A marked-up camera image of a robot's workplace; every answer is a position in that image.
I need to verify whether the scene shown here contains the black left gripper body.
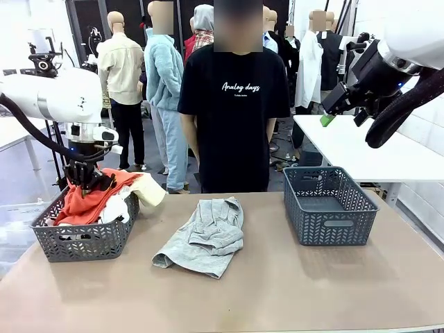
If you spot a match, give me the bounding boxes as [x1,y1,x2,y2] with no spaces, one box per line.
[67,142,101,173]

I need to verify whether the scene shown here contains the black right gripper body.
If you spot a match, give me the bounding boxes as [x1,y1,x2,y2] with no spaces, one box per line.
[350,40,405,115]

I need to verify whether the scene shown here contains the red orange garment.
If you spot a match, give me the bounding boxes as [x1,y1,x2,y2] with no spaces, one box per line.
[53,168,145,226]

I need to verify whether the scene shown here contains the white black-printed t-shirt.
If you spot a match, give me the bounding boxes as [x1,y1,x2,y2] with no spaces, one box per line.
[57,189,131,241]

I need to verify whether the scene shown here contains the pale yellow garment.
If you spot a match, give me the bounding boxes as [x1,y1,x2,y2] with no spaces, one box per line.
[130,173,167,209]

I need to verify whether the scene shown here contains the grey shorts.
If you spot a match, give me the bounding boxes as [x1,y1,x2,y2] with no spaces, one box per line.
[151,196,245,280]

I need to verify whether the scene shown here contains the person's left forearm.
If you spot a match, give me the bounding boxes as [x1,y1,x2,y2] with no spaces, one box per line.
[265,116,278,143]

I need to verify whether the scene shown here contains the large white table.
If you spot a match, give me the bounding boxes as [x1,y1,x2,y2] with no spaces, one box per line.
[293,114,444,209]

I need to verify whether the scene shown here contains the mannequin in white shirt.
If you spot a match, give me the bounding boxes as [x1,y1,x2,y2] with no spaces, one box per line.
[294,9,325,115]

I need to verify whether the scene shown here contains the mannequin in black shirt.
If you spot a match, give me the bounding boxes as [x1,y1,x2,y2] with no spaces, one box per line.
[317,12,355,115]

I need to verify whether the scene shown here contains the grey plastic basket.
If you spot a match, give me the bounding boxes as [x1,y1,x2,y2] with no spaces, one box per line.
[29,185,140,263]
[283,166,379,247]

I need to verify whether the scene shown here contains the mannequin in black clothes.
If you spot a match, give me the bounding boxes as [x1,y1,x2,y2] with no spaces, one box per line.
[277,24,301,108]

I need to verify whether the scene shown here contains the small white table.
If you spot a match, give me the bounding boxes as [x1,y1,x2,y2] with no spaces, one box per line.
[0,116,46,171]

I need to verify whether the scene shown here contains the mannequin in blue shirt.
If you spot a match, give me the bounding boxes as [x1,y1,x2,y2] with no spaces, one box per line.
[262,6,280,55]

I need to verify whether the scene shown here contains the mannequin in cream jacket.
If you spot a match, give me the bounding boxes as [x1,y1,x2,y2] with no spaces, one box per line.
[96,10,146,171]

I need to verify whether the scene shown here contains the person in black t-shirt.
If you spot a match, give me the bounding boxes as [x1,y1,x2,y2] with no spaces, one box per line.
[177,0,291,194]

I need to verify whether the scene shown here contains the mannequin in blue fleece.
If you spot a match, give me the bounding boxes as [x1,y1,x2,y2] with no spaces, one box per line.
[144,1,190,194]

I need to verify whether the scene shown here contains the dark-haired person with red clip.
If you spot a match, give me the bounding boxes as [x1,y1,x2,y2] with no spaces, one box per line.
[137,20,148,49]

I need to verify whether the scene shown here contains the mannequin in grey hood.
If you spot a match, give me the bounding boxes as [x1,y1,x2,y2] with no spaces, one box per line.
[183,3,215,63]

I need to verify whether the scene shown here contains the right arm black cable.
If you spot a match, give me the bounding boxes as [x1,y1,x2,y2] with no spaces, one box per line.
[364,67,444,149]

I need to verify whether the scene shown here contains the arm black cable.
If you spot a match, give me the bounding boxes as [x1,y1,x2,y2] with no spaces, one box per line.
[364,67,444,149]
[0,93,115,163]

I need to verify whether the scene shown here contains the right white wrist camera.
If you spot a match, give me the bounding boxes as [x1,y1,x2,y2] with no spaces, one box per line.
[341,32,371,53]

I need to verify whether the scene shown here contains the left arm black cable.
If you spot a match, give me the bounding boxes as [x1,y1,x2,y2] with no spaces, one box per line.
[0,93,115,163]

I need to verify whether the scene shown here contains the black camera tripod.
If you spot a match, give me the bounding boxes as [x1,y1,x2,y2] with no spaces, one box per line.
[27,36,70,191]

